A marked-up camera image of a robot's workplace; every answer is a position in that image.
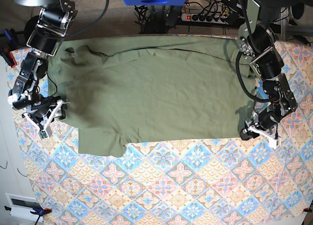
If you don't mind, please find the patterned tablecloth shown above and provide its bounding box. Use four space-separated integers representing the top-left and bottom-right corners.
13 42 313 225

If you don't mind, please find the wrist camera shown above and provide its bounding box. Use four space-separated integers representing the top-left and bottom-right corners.
38 128 52 139
268 136 282 150

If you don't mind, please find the blue orange clamp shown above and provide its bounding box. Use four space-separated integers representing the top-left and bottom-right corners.
4 206 52 225
0 29 17 68

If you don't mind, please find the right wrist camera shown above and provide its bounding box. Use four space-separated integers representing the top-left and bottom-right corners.
38 128 52 139

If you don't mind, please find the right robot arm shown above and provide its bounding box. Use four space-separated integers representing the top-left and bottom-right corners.
8 0 77 128

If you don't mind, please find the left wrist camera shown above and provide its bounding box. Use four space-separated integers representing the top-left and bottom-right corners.
268 136 282 150

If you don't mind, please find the white power strip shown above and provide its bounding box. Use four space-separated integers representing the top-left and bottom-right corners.
180 13 228 24

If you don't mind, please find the blue orange clamp lower left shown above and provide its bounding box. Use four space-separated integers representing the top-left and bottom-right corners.
4 206 52 225

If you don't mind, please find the orange clamp lower right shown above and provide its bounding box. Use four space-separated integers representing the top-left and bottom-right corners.
303 208 313 213

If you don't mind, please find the white wall box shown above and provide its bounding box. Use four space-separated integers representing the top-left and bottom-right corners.
5 193 41 222

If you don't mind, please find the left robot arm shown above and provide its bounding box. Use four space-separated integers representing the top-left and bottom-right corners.
235 0 300 140

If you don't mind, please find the green t-shirt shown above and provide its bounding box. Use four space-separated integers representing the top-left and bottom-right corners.
48 35 254 157

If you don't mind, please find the blue orange clamp upper left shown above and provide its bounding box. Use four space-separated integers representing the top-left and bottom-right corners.
0 29 17 68

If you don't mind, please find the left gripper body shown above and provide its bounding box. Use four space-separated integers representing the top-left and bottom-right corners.
255 109 281 131

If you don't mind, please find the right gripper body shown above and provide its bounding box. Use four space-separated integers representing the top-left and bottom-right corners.
23 96 61 124

